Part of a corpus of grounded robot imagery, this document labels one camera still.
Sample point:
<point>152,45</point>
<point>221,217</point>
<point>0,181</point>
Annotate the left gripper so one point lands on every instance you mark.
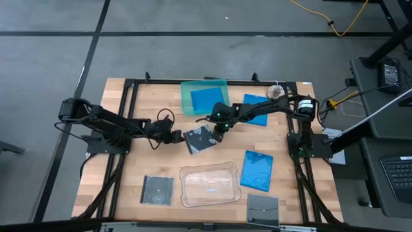
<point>162,130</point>

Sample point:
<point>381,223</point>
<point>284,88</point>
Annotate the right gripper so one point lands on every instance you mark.
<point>222,128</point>

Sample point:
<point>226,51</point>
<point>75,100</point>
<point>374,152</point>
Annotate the black jewel case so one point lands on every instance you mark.
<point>198,141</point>
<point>157,190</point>

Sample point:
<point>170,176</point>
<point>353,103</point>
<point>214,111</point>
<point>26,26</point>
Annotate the blue jewel case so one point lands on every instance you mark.
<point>256,170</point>
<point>259,117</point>
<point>207,99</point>

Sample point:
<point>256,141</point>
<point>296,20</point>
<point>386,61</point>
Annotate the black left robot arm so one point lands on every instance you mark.
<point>106,119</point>

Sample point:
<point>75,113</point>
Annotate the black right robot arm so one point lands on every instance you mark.
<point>267,104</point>

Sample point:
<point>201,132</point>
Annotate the dark grey jewel case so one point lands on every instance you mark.
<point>263,211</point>

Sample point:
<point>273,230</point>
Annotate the teal plastic bin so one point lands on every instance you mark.
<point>185,96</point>

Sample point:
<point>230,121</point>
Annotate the clear plastic bin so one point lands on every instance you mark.
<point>209,185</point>

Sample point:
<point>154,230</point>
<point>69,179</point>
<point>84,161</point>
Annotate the small round white device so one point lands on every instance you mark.
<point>275,92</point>

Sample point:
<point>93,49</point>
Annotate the white paper sheet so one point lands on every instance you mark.
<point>331,132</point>

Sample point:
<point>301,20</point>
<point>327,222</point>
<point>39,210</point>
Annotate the grey desk with adapter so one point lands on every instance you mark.
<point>363,90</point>

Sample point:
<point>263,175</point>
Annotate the grey desk with keyboard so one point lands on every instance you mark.
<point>373,180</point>

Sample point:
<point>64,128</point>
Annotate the white diagonal bar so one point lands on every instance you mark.
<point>380,111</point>

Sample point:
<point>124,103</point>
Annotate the dark chair leg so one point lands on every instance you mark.
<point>9,147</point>

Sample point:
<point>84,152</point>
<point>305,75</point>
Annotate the black power adapter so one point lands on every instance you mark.
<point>390,75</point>

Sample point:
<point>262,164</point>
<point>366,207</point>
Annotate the black keyboard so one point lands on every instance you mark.
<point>399,177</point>

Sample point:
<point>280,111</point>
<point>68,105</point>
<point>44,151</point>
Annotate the black desk leg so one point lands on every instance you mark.
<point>386,46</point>

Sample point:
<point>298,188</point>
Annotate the black metal rig frame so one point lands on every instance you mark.
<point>161,82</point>

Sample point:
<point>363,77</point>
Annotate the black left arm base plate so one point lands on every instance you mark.
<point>96,146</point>

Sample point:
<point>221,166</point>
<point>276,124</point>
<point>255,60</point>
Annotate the silver aluminium rail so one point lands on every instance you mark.
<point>128,224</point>

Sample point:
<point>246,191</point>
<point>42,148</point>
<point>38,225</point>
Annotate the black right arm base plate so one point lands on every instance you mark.
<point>322,148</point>

